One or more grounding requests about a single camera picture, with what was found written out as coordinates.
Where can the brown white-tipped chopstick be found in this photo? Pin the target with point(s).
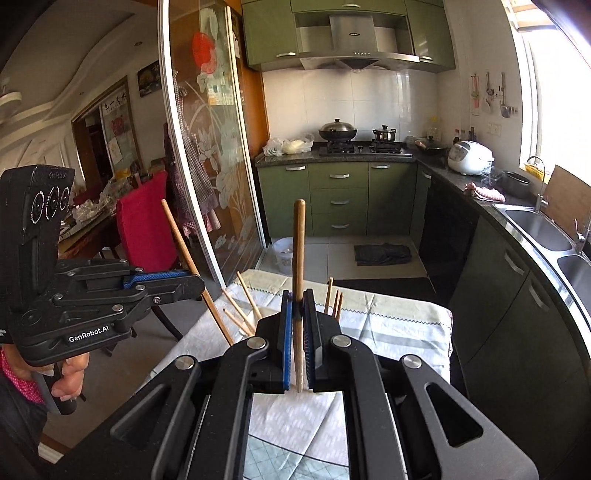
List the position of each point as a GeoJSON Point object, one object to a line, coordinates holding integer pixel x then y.
{"type": "Point", "coordinates": [300, 249]}

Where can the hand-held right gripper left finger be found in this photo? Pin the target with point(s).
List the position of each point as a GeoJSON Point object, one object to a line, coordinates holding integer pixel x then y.
{"type": "Point", "coordinates": [287, 350]}

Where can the white plastic bag with food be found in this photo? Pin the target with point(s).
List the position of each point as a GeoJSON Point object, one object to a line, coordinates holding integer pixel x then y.
{"type": "Point", "coordinates": [298, 146]}

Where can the black cooking pot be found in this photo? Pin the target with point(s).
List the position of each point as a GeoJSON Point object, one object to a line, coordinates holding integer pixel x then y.
{"type": "Point", "coordinates": [516, 184]}

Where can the window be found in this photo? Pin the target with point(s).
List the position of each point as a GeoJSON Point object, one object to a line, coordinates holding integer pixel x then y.
{"type": "Point", "coordinates": [554, 92]}

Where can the cluttered dining table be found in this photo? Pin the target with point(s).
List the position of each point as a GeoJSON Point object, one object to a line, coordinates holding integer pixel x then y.
{"type": "Point", "coordinates": [101, 217]}

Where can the dark lower cabinets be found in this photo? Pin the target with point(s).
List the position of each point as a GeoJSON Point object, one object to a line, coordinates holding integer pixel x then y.
{"type": "Point", "coordinates": [508, 323]}

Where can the small steel faucet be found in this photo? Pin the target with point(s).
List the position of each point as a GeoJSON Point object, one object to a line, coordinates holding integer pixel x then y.
{"type": "Point", "coordinates": [540, 198]}

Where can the white rice cooker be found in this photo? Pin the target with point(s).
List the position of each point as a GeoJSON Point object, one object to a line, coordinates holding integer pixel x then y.
{"type": "Point", "coordinates": [468, 158]}

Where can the long wooden chopstick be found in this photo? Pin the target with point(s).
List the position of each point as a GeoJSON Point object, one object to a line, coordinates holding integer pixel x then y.
{"type": "Point", "coordinates": [178, 235]}

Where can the yellow cap oil bottle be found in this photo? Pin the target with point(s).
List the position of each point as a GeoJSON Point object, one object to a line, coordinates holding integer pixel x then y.
{"type": "Point", "coordinates": [434, 127]}

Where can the person's left forearm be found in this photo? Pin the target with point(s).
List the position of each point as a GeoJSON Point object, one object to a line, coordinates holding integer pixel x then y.
{"type": "Point", "coordinates": [18, 415]}

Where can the hanging wall ornament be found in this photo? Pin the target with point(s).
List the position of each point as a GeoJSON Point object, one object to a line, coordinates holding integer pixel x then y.
{"type": "Point", "coordinates": [475, 94]}

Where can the steel double sink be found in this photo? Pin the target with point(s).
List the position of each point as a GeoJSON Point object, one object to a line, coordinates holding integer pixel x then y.
{"type": "Point", "coordinates": [540, 230]}

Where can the grey white patchwork tablecloth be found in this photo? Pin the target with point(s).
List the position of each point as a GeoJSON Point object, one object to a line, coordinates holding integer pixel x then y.
{"type": "Point", "coordinates": [392, 323]}

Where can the dark floor mat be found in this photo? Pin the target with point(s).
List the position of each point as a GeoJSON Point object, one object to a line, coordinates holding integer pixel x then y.
{"type": "Point", "coordinates": [383, 254]}

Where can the white trash bin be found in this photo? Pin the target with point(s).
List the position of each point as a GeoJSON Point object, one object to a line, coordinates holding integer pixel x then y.
{"type": "Point", "coordinates": [283, 256]}

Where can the wooden door frame with posters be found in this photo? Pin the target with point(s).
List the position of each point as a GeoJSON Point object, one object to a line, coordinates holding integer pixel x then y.
{"type": "Point", "coordinates": [115, 129]}

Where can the black gas stove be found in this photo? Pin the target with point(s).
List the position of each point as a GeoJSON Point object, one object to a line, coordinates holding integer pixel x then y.
{"type": "Point", "coordinates": [364, 148]}

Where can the yellow container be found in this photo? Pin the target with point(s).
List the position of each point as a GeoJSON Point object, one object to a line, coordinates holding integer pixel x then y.
{"type": "Point", "coordinates": [534, 170]}

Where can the crumpled white plastic bag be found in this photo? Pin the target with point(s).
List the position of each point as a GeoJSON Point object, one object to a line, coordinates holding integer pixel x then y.
{"type": "Point", "coordinates": [273, 147]}

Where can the green lower cabinets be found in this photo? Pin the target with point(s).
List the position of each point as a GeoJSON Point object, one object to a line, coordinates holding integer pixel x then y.
{"type": "Point", "coordinates": [337, 198]}

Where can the steel range hood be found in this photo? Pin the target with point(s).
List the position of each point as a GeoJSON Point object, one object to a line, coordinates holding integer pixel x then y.
{"type": "Point", "coordinates": [355, 41]}

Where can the black frying pan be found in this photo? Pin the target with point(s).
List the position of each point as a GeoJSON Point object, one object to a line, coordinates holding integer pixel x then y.
{"type": "Point", "coordinates": [431, 145]}

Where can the flower print sliding glass door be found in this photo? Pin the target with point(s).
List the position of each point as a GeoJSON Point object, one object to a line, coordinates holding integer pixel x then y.
{"type": "Point", "coordinates": [212, 138]}

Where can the red covered chair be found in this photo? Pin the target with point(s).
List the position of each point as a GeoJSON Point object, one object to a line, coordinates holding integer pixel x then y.
{"type": "Point", "coordinates": [147, 221]}

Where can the hanging metal ladle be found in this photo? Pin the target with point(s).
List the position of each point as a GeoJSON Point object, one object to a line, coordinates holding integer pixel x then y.
{"type": "Point", "coordinates": [504, 108]}

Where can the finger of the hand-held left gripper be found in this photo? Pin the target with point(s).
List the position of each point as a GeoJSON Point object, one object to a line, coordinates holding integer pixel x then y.
{"type": "Point", "coordinates": [161, 278]}
{"type": "Point", "coordinates": [180, 290]}

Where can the framed wall picture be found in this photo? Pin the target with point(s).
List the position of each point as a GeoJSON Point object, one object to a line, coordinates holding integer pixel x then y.
{"type": "Point", "coordinates": [149, 78]}

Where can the person's left hand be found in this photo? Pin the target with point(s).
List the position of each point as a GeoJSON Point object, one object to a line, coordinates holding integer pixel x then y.
{"type": "Point", "coordinates": [71, 376]}

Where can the black wok with lid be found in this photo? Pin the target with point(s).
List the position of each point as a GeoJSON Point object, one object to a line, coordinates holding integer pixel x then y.
{"type": "Point", "coordinates": [338, 130]}

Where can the steel pot with lid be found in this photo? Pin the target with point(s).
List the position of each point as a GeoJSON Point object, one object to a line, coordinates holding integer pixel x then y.
{"type": "Point", "coordinates": [384, 134]}

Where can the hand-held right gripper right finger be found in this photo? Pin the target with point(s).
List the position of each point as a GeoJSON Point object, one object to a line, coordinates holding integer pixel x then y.
{"type": "Point", "coordinates": [310, 355]}

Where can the green cabinets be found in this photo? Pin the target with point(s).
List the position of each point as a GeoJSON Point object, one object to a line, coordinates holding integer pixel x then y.
{"type": "Point", "coordinates": [272, 32]}
{"type": "Point", "coordinates": [337, 198]}

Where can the checked apron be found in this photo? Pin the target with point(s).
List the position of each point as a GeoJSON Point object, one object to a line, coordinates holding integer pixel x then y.
{"type": "Point", "coordinates": [194, 184]}

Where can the green upper cabinets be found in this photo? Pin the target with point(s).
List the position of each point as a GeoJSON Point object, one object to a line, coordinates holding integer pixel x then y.
{"type": "Point", "coordinates": [272, 32]}

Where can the tall steel faucet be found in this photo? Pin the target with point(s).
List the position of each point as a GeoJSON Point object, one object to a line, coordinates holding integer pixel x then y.
{"type": "Point", "coordinates": [582, 237]}

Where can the pink cloth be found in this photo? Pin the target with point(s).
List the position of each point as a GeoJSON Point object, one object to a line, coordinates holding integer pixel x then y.
{"type": "Point", "coordinates": [485, 192]}

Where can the wall socket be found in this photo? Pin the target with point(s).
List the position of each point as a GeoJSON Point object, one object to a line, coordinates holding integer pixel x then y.
{"type": "Point", "coordinates": [495, 128]}

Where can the wooden cutting board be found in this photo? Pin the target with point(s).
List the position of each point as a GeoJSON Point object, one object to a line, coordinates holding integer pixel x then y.
{"type": "Point", "coordinates": [570, 198]}

